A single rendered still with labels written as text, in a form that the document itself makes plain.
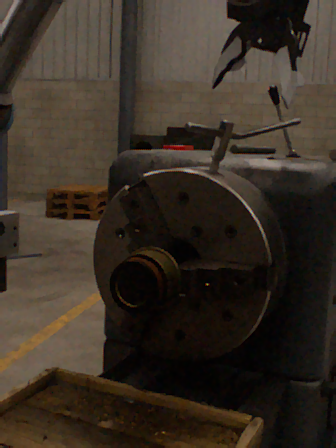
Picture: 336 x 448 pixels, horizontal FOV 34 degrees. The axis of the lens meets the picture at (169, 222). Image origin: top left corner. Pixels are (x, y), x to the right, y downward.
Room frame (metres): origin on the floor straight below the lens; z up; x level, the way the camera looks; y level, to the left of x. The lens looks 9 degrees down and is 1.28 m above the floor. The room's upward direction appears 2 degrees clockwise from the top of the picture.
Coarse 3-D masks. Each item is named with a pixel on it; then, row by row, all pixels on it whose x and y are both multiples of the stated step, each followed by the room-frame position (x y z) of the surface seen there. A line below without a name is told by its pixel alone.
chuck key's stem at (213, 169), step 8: (224, 120) 0.88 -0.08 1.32; (224, 128) 0.88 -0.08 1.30; (232, 128) 0.88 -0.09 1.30; (224, 136) 0.88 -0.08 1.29; (216, 144) 0.88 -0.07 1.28; (224, 144) 0.88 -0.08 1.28; (216, 152) 0.88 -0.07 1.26; (224, 152) 0.88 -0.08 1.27; (216, 160) 0.88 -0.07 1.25; (216, 168) 0.89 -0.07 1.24
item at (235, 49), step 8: (240, 40) 0.92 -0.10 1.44; (232, 48) 0.93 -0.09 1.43; (240, 48) 0.92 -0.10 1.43; (248, 48) 0.94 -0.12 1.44; (224, 56) 0.94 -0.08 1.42; (232, 56) 0.93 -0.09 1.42; (240, 56) 0.92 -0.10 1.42; (224, 64) 0.93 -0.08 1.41; (232, 64) 0.94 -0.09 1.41; (240, 64) 0.97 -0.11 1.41; (216, 72) 0.94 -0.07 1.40; (224, 72) 0.94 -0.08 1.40; (216, 80) 0.94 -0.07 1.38
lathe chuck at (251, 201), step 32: (128, 192) 0.91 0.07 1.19; (160, 192) 0.88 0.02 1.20; (192, 192) 0.86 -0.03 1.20; (224, 192) 0.84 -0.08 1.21; (192, 224) 0.86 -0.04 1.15; (224, 224) 0.83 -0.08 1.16; (256, 224) 0.81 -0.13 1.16; (96, 256) 0.93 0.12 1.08; (128, 256) 0.90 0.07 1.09; (224, 256) 0.83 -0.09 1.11; (256, 256) 0.81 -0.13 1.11; (160, 320) 0.88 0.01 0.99; (192, 320) 0.85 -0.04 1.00; (224, 320) 0.83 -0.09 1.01; (256, 320) 0.81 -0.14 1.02; (160, 352) 0.88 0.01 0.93; (192, 352) 0.85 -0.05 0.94; (224, 352) 0.83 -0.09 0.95
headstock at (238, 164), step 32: (128, 160) 1.10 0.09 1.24; (160, 160) 1.08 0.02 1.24; (192, 160) 1.06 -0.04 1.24; (224, 160) 1.04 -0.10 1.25; (256, 160) 1.02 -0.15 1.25; (288, 160) 1.00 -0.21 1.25; (320, 160) 1.07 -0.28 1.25; (288, 192) 0.95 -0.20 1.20; (320, 192) 0.93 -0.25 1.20; (288, 224) 0.95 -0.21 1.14; (320, 224) 0.93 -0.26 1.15; (192, 256) 1.02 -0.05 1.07; (320, 256) 0.93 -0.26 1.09; (288, 288) 0.95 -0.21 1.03; (320, 288) 0.93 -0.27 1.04; (288, 320) 0.94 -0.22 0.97; (320, 320) 0.93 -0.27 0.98; (256, 352) 0.97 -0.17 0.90; (288, 352) 0.94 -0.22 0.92; (320, 352) 0.94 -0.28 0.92
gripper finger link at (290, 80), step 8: (280, 56) 0.87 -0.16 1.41; (288, 56) 0.86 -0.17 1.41; (280, 64) 0.87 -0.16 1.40; (288, 64) 0.86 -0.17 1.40; (280, 72) 0.87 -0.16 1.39; (288, 72) 0.86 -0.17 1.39; (296, 72) 0.86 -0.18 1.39; (280, 80) 0.87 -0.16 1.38; (288, 80) 0.86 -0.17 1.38; (296, 80) 0.87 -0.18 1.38; (288, 88) 0.86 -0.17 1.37; (288, 96) 0.86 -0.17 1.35; (288, 104) 0.86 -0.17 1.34
